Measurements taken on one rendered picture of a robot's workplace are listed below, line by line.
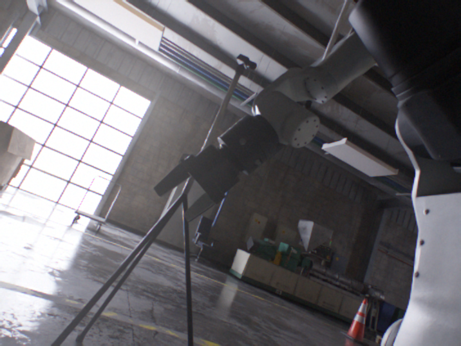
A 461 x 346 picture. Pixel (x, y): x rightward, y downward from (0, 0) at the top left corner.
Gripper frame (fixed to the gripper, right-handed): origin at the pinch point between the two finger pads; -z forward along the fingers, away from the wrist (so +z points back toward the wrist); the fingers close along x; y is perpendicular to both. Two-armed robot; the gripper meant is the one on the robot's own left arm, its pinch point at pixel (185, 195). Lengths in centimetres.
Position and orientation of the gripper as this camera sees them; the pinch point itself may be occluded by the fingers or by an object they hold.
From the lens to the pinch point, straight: 55.9
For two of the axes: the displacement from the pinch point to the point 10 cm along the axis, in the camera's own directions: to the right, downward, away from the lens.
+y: -5.6, -5.9, 5.8
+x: 3.2, 5.0, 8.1
